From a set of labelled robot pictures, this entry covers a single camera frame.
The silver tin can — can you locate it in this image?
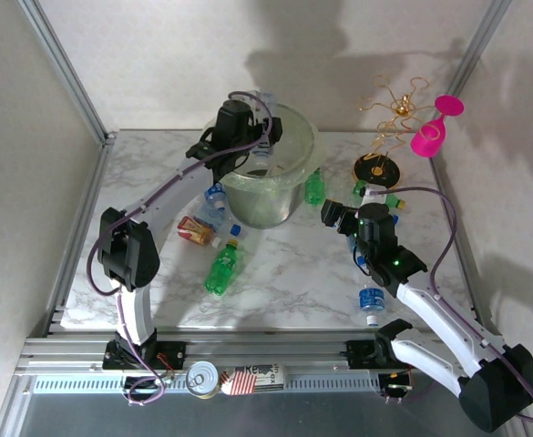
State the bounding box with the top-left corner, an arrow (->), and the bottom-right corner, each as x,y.
185,361 -> 221,401

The clear plastic bin liner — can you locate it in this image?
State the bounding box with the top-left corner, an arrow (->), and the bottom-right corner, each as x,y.
201,102 -> 329,192

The small circuit board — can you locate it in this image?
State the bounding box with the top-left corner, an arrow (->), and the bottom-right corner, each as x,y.
378,371 -> 414,404

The aluminium frame post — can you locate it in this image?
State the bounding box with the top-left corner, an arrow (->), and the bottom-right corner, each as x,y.
16,0 -> 118,145
431,0 -> 515,158

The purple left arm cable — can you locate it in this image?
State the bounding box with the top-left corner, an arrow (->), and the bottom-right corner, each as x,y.
86,89 -> 276,409

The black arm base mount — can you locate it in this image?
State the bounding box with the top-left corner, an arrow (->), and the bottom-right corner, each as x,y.
345,339 -> 429,370
102,339 -> 188,371

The green bottle with yellow cap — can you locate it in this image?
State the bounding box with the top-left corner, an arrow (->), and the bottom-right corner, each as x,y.
351,179 -> 408,211

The grey slotted cable duct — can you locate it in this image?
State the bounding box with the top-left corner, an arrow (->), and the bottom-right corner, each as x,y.
31,373 -> 382,395

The red and tan snack packet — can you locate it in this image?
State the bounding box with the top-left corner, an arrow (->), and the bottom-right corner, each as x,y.
176,215 -> 224,249

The clear bottle with blue cap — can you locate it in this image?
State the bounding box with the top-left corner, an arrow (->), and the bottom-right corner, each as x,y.
348,234 -> 370,277

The red white striped packet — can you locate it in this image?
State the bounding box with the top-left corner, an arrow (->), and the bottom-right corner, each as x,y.
220,362 -> 288,396

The clear bottle with white label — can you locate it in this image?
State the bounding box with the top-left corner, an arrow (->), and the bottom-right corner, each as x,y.
251,138 -> 272,173

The aluminium front rail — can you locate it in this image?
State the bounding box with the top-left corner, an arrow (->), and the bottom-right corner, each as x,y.
14,330 -> 513,379

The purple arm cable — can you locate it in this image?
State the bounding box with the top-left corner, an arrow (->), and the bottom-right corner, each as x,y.
370,185 -> 533,427
86,89 -> 276,409

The aluminium frame side rail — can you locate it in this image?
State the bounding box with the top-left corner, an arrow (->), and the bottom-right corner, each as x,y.
42,134 -> 118,338
429,157 -> 504,338

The pink plastic wine glass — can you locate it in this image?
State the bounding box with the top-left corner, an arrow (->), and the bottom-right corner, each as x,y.
409,94 -> 466,159

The gold wire glass holder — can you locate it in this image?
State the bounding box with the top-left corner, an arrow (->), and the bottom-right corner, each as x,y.
351,74 -> 436,189

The small green plastic bottle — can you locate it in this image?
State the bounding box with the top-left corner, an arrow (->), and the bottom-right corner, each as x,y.
302,168 -> 327,209

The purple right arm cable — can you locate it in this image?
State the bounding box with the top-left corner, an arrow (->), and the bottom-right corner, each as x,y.
370,185 -> 533,427

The large green soda bottle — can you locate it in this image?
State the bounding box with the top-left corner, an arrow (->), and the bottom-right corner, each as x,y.
203,239 -> 241,298

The clear plastic bin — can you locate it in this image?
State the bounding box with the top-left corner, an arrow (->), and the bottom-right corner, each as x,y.
203,100 -> 327,229

